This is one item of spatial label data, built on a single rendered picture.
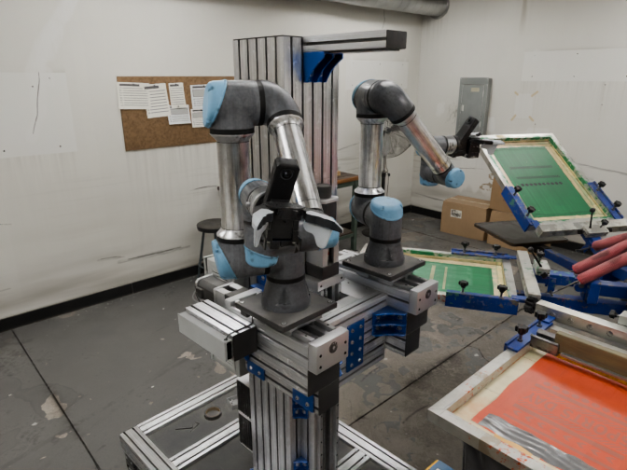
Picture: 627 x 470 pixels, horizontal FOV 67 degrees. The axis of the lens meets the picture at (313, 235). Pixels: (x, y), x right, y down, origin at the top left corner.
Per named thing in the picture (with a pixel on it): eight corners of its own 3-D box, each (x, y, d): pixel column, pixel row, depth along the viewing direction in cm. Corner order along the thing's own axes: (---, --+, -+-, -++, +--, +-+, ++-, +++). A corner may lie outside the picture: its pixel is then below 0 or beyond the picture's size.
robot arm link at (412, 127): (401, 71, 154) (473, 174, 177) (384, 72, 164) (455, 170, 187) (377, 97, 154) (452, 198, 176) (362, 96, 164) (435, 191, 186)
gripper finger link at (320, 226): (347, 254, 85) (305, 241, 90) (352, 222, 84) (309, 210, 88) (338, 257, 83) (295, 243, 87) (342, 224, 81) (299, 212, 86)
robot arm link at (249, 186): (270, 210, 113) (269, 174, 111) (283, 222, 104) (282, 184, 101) (237, 213, 111) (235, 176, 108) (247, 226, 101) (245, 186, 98)
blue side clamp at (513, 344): (515, 366, 169) (518, 348, 167) (502, 359, 173) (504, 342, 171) (550, 336, 189) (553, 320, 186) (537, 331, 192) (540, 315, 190)
